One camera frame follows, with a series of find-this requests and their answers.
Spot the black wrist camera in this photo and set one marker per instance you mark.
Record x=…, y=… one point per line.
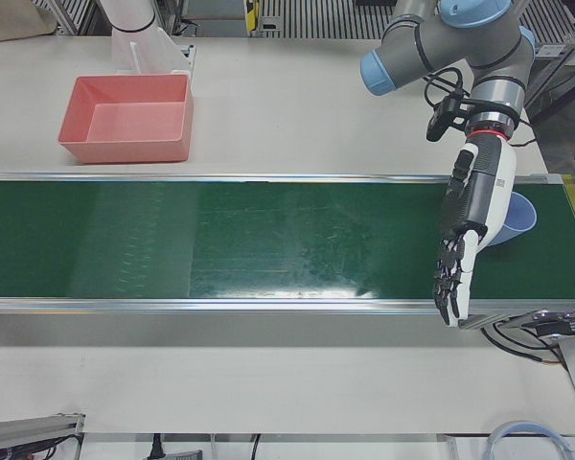
x=438, y=120

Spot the black labelled device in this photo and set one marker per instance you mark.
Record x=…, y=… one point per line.
x=568, y=326

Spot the pink plastic box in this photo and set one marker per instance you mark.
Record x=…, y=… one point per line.
x=124, y=124

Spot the aluminium extrusion frame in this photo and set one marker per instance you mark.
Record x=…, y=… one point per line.
x=563, y=62

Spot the aluminium extrusion rail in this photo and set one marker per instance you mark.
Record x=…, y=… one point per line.
x=29, y=433

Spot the light blue plastic cup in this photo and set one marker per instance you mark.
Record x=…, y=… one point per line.
x=520, y=215

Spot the yellow black barrier post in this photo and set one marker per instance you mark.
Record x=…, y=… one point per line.
x=252, y=14

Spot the white column base bracket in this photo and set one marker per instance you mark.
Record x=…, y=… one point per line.
x=163, y=52

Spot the white cylindrical column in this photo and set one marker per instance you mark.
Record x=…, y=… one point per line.
x=127, y=14

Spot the green conveyor belt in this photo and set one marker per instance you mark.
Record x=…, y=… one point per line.
x=220, y=239

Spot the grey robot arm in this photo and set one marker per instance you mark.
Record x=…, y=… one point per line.
x=460, y=38

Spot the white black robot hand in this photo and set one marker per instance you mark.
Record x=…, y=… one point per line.
x=489, y=191

